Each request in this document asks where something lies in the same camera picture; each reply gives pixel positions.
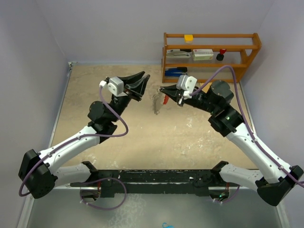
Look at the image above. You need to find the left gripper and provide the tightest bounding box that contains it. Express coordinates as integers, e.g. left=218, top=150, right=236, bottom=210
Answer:
left=109, top=72, right=149, bottom=123

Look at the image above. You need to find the red grey key holder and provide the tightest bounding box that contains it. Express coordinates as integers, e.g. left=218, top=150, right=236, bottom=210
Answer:
left=152, top=87, right=169, bottom=115

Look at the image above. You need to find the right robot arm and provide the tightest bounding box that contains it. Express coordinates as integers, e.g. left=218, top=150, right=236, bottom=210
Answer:
left=159, top=80, right=304, bottom=206

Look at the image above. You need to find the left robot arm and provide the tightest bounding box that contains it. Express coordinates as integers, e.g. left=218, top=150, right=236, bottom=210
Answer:
left=18, top=71, right=150, bottom=199

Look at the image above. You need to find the blue stapler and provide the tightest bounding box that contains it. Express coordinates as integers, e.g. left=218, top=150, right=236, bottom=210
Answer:
left=164, top=67, right=188, bottom=77

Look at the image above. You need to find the grey stapler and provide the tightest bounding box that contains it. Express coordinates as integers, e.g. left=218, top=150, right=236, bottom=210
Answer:
left=166, top=49, right=192, bottom=58

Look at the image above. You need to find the white cardboard box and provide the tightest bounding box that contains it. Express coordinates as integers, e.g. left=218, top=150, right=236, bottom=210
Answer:
left=192, top=49, right=214, bottom=61

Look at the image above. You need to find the wooden shelf rack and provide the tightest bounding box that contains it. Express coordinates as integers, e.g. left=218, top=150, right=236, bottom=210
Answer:
left=161, top=33, right=262, bottom=83

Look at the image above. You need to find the yellow block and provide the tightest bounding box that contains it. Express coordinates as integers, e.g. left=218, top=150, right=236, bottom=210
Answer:
left=184, top=34, right=194, bottom=43

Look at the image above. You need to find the blue object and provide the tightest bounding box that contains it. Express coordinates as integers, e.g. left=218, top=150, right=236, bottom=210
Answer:
left=162, top=222, right=174, bottom=228

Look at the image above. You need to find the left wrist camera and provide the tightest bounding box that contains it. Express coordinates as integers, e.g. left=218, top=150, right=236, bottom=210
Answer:
left=99, top=77, right=126, bottom=97

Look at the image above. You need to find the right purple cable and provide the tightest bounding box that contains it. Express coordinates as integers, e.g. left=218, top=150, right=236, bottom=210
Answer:
left=190, top=66, right=304, bottom=205

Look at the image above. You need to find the purple cable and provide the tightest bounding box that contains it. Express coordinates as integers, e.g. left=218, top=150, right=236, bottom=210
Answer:
left=19, top=85, right=129, bottom=210
left=190, top=66, right=304, bottom=205

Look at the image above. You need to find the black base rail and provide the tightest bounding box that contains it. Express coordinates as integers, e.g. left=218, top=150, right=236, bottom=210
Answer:
left=71, top=169, right=227, bottom=198

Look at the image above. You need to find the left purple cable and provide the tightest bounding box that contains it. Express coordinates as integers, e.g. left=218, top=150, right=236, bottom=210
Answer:
left=19, top=85, right=129, bottom=210

